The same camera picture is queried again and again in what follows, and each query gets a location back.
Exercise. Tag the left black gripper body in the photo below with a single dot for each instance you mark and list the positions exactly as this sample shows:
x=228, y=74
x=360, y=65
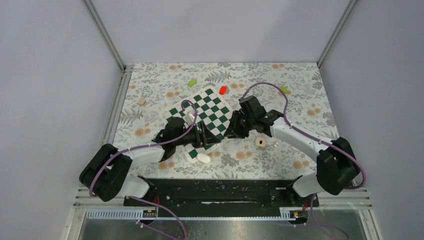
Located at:
x=190, y=136

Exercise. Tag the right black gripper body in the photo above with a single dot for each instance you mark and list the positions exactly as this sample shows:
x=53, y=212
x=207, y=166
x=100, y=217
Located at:
x=249, y=120

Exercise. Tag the white earbud case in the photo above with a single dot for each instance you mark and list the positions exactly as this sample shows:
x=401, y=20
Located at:
x=203, y=158

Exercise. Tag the beige earbud charging case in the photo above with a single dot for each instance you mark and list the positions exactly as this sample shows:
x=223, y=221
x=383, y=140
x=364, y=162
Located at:
x=260, y=142

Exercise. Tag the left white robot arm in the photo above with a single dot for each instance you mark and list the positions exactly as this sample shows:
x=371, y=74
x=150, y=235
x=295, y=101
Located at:
x=106, y=175

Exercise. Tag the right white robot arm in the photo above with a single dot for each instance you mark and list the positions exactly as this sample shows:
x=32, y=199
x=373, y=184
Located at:
x=335, y=168

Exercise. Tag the green white chessboard mat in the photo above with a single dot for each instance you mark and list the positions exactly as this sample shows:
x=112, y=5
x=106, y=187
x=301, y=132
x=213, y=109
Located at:
x=216, y=114

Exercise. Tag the green block right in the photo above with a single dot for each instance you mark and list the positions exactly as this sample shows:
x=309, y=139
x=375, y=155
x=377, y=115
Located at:
x=284, y=89

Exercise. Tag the green block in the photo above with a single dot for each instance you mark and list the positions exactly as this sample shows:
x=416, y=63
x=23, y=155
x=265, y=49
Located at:
x=192, y=82
x=284, y=89

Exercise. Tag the red block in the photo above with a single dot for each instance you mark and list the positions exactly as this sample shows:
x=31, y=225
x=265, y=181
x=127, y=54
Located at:
x=223, y=90

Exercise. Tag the green block left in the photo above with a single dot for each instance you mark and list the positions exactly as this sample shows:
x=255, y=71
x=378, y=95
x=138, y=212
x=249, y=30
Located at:
x=192, y=82

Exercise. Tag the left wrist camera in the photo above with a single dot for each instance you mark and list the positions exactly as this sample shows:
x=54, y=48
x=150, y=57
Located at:
x=190, y=116

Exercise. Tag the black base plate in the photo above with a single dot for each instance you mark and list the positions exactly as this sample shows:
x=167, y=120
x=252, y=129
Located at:
x=214, y=198

